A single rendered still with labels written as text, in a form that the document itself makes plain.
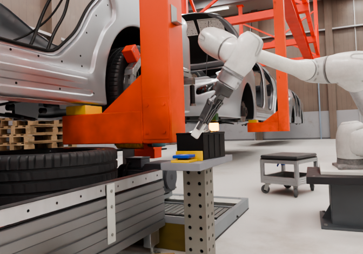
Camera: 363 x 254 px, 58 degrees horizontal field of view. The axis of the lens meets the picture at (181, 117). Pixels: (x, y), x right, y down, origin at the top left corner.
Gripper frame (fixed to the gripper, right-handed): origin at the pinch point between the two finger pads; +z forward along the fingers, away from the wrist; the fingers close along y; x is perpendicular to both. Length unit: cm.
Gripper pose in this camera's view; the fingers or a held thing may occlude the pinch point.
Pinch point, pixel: (198, 129)
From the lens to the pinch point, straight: 128.1
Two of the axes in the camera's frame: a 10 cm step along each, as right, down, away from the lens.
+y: 4.3, 0.3, 9.0
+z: -5.0, 8.4, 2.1
